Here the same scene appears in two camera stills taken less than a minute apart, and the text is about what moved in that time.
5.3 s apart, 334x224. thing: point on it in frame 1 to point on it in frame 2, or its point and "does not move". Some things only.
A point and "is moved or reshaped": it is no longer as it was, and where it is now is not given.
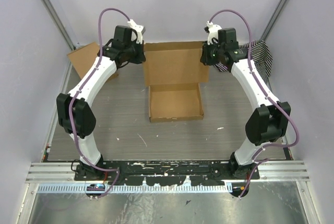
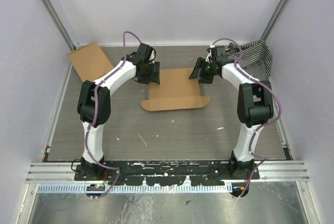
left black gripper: [141, 58] to [154, 76]
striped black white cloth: [262, 56] does not move
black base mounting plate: [166, 172] does not move
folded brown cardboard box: [83, 59] does not move
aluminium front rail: [270, 172] does not move
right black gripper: [205, 58] to [204, 79]
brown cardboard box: [173, 71] is moved or reshaped
